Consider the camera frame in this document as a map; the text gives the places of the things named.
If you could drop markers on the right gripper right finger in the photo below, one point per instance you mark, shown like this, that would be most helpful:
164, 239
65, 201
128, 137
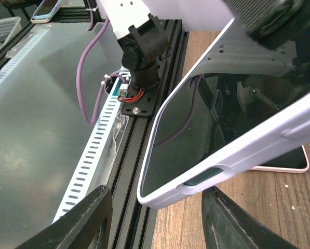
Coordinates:
227, 225

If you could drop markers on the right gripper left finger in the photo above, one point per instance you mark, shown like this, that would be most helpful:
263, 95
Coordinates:
86, 225

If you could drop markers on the phone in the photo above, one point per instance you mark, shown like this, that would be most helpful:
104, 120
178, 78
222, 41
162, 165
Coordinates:
295, 161
46, 11
240, 106

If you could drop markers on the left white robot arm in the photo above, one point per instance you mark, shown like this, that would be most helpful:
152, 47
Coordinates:
141, 36

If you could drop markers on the phone in pink case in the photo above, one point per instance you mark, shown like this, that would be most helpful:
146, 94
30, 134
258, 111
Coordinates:
295, 161

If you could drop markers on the phone in blue case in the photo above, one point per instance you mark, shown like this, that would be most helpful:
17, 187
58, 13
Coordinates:
46, 11

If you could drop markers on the clear acrylic front sheet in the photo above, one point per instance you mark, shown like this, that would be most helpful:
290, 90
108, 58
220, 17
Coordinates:
40, 116

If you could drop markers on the white plastic basket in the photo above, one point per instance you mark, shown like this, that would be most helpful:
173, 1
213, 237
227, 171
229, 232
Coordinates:
9, 27

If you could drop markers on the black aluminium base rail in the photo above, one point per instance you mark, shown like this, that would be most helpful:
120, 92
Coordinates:
42, 133

